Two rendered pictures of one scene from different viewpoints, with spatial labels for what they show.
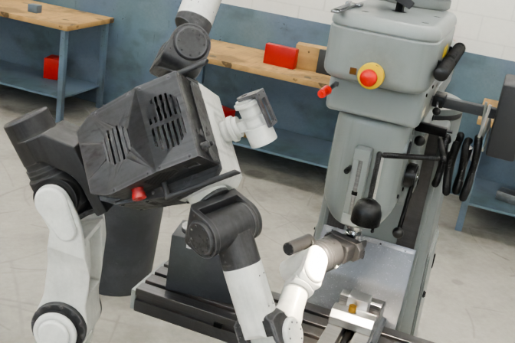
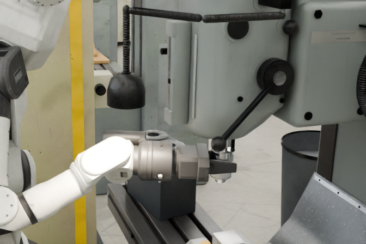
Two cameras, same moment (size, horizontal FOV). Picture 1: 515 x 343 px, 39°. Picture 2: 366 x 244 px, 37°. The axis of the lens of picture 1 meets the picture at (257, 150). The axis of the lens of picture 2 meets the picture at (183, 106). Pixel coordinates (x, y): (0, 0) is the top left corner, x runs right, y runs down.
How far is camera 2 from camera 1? 1.62 m
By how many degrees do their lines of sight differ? 48
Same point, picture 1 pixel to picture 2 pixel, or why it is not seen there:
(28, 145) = not seen: outside the picture
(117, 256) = not seen: hidden behind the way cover
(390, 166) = (205, 47)
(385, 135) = (196, 2)
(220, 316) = (131, 224)
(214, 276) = (148, 185)
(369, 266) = (340, 233)
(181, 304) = (119, 205)
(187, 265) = not seen: hidden behind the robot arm
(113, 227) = (294, 186)
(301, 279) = (74, 165)
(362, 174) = (171, 54)
